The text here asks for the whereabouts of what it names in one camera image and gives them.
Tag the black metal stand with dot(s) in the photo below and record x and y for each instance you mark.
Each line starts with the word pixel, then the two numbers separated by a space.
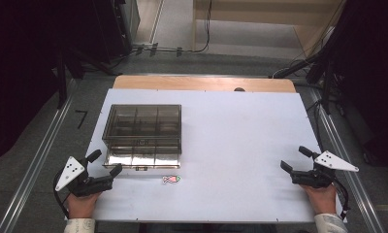
pixel 63 77
pixel 324 77

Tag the metal floor rail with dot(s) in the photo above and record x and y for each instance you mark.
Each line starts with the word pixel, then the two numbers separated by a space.
pixel 344 161
pixel 37 161

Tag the person's right hand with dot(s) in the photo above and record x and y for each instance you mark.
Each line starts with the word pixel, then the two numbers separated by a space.
pixel 322 198

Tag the small dark round knob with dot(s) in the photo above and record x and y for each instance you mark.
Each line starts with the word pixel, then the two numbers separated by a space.
pixel 239 89

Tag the dark cabinet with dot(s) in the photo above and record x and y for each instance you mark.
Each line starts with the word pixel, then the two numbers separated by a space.
pixel 116 27

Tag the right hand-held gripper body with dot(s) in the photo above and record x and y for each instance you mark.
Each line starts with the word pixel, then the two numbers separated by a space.
pixel 315 177

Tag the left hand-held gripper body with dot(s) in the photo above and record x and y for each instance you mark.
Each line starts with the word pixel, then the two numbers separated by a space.
pixel 70 171

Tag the light wooden shelf unit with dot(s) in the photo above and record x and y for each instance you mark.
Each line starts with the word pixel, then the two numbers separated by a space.
pixel 263 22

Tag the person's left hand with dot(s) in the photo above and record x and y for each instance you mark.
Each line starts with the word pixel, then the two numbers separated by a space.
pixel 82 204

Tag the clear compartment storage box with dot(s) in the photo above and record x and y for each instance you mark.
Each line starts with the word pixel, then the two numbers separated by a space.
pixel 143 136

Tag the small pink fish-shaped trinket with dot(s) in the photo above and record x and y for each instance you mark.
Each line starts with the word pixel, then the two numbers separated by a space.
pixel 171 179

